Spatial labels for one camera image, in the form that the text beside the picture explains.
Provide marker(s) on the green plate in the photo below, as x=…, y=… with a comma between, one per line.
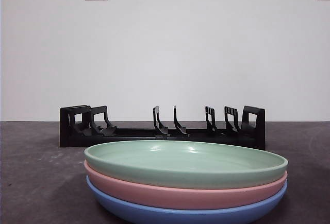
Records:
x=206, y=162

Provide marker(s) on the pink plate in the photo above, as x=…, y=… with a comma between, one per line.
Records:
x=180, y=195

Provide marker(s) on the blue plate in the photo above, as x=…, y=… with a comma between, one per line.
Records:
x=180, y=216

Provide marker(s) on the black plastic dish rack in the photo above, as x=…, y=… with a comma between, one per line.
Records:
x=129, y=134

